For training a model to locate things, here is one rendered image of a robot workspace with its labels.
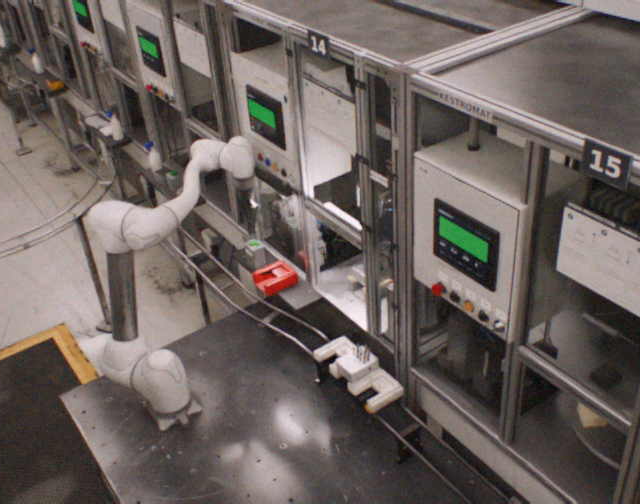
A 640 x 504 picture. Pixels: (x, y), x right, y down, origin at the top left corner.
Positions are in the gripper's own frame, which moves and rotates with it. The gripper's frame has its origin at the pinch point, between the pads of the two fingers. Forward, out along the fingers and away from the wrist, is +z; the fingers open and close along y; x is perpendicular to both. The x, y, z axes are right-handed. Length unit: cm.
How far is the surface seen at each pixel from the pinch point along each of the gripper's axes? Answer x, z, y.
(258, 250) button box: 0.2, 10.5, -3.9
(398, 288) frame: -11, -11, -85
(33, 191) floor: 28, 112, 324
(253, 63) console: -10, -71, -2
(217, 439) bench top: 55, 44, -57
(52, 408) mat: 94, 111, 75
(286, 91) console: -9, -66, -25
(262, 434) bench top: 40, 44, -66
